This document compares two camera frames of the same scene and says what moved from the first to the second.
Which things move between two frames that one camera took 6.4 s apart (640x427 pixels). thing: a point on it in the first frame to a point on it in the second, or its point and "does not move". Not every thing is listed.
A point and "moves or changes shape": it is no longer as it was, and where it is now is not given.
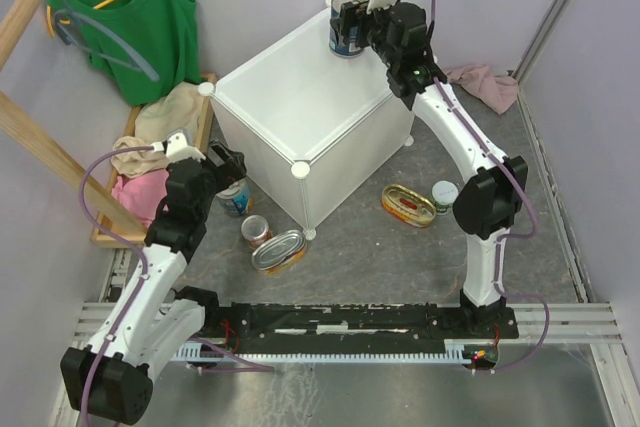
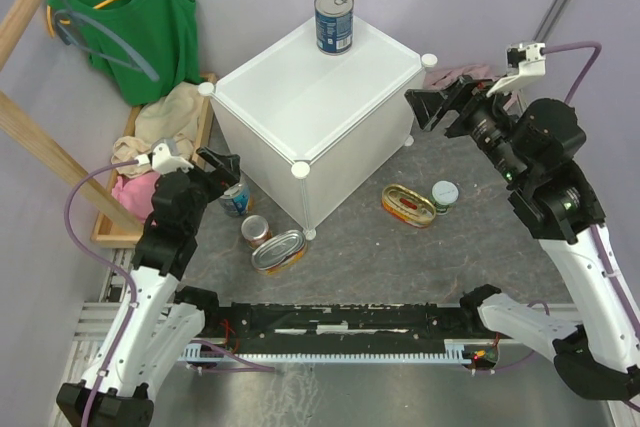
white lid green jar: (444, 195) does not move
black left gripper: (231, 169) does not move
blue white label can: (238, 199) does not move
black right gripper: (353, 16) to (474, 103)
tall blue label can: (350, 47) moves or changes shape
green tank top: (135, 23) does not move
